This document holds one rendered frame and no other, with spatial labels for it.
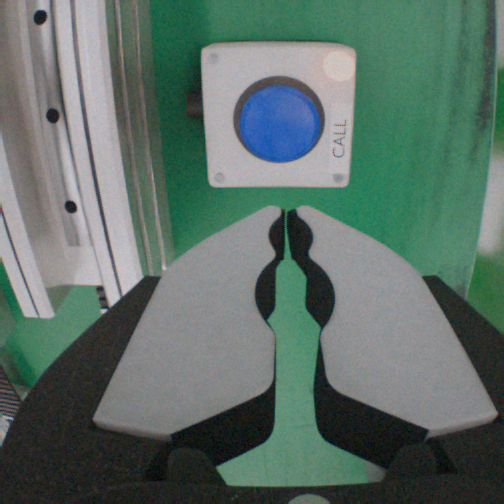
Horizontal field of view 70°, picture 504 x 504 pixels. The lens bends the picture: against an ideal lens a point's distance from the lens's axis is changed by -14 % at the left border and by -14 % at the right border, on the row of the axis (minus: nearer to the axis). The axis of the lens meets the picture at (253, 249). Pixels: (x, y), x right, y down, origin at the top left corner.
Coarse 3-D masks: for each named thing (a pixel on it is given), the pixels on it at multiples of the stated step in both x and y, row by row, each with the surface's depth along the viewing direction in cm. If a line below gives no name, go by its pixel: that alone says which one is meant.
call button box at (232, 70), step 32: (224, 64) 19; (256, 64) 19; (288, 64) 19; (320, 64) 19; (192, 96) 24; (224, 96) 20; (320, 96) 20; (352, 96) 20; (224, 128) 21; (320, 128) 21; (352, 128) 21; (224, 160) 22; (256, 160) 22; (320, 160) 22
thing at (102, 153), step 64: (0, 0) 17; (64, 0) 15; (128, 0) 19; (0, 64) 18; (64, 64) 17; (128, 64) 20; (0, 128) 19; (64, 128) 22; (128, 128) 21; (0, 192) 21; (64, 192) 24; (128, 192) 21; (64, 256) 28; (128, 256) 23
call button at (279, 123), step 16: (256, 96) 19; (272, 96) 19; (288, 96) 19; (304, 96) 19; (256, 112) 19; (272, 112) 19; (288, 112) 19; (304, 112) 19; (240, 128) 20; (256, 128) 20; (272, 128) 20; (288, 128) 20; (304, 128) 20; (256, 144) 20; (272, 144) 20; (288, 144) 20; (304, 144) 20; (272, 160) 21; (288, 160) 21
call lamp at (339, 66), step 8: (328, 56) 19; (336, 56) 18; (344, 56) 18; (328, 64) 18; (336, 64) 18; (344, 64) 18; (352, 64) 18; (328, 72) 19; (336, 72) 18; (344, 72) 18; (352, 72) 19; (336, 80) 19
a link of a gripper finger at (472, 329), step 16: (432, 288) 8; (448, 288) 8; (448, 304) 8; (464, 304) 8; (448, 320) 7; (464, 320) 7; (480, 320) 7; (464, 336) 7; (480, 336) 7; (496, 336) 7; (480, 352) 6; (496, 352) 6; (480, 368) 6; (496, 368) 6; (496, 384) 6; (496, 400) 5; (496, 416) 5; (464, 432) 5; (480, 432) 5; (496, 432) 5; (432, 448) 5; (448, 448) 5; (464, 448) 5; (480, 448) 5; (496, 448) 5; (448, 464) 5; (464, 464) 5; (480, 464) 5; (496, 464) 5
